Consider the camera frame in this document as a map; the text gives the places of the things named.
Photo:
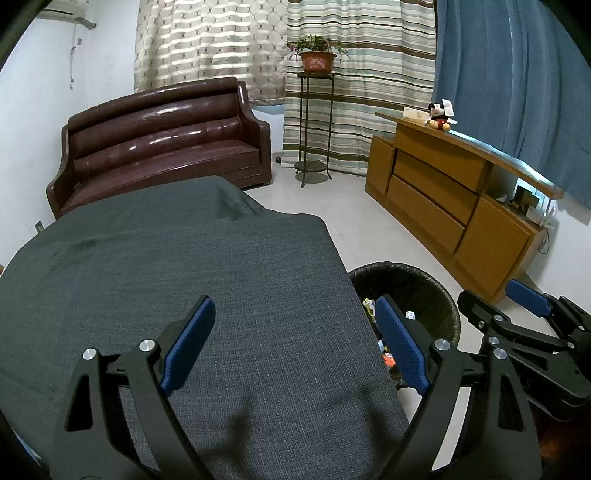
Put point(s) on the green white wrapper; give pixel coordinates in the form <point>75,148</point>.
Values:
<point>368,305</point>

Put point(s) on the brown leather sofa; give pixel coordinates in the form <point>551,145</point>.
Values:
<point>161,147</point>

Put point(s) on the dark grey tablecloth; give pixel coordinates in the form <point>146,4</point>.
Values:
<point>207,258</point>

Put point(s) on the striped curtain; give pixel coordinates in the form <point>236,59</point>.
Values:
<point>378,69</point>

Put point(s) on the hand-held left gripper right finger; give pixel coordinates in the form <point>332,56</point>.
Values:
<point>399,346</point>

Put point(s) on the blue curtain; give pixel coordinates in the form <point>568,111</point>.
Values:
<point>508,92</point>

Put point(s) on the mouse plush toy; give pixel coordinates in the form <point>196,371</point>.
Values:
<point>438,121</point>

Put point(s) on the black metal plant stand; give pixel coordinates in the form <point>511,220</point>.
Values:
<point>311,167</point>

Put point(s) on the red plastic bag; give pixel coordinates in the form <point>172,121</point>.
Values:
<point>389,360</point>

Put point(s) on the white air conditioner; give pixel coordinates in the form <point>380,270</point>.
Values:
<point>64,9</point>

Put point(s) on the beige patterned curtain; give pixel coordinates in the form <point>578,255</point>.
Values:
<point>207,46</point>

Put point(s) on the potted plant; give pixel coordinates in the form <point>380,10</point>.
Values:
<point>317,61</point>

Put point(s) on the black lined trash bin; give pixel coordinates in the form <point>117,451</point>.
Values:
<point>415,286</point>

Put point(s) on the wooden cabinet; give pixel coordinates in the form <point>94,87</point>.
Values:
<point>489,244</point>

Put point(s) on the small dark box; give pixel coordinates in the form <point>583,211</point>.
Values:
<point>524,198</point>

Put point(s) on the white flat box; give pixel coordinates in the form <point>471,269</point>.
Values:
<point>413,113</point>

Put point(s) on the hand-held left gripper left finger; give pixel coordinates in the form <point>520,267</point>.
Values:
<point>189,346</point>

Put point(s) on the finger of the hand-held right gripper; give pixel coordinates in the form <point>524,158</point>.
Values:
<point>526,297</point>
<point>480,311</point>

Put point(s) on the white router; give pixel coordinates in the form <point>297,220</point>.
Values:
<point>547,221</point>

